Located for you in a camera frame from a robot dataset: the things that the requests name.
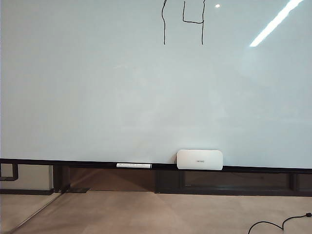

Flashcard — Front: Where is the white marker pen black cap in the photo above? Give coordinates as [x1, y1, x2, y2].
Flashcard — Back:
[116, 162, 153, 169]

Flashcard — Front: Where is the white rectangular whiteboard eraser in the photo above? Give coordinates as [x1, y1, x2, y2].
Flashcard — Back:
[176, 149, 224, 171]

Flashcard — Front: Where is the white glass whiteboard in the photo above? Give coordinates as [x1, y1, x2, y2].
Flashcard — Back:
[0, 0, 312, 169]

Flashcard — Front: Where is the black whiteboard marker tray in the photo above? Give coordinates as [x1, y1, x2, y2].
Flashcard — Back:
[60, 160, 269, 172]

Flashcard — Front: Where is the black metal whiteboard stand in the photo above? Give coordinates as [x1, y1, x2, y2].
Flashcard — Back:
[52, 164, 91, 194]

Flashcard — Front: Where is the dark wooden low cabinet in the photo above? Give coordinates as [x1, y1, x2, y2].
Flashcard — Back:
[154, 168, 312, 196]

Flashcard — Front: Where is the glass panel metal edge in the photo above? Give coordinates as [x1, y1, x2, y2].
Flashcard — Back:
[11, 192, 63, 234]

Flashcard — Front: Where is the black skirting board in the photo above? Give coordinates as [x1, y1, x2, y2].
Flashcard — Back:
[0, 188, 55, 196]

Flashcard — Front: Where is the black wall pipe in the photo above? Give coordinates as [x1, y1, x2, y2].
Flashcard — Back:
[0, 162, 20, 181]

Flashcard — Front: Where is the black floor power cable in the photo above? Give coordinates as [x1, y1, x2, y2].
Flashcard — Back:
[247, 212, 312, 234]

